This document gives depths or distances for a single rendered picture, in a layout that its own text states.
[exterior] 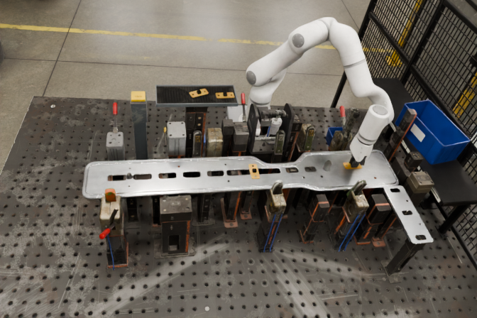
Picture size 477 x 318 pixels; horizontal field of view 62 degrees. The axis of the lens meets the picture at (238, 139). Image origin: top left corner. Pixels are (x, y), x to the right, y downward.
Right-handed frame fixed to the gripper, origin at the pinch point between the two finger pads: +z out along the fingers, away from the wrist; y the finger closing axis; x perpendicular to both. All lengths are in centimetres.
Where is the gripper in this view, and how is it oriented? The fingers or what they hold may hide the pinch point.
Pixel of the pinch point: (354, 162)
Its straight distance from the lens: 190.8
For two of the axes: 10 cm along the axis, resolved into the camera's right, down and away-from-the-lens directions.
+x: 9.8, -0.3, 2.0
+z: -1.2, 7.0, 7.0
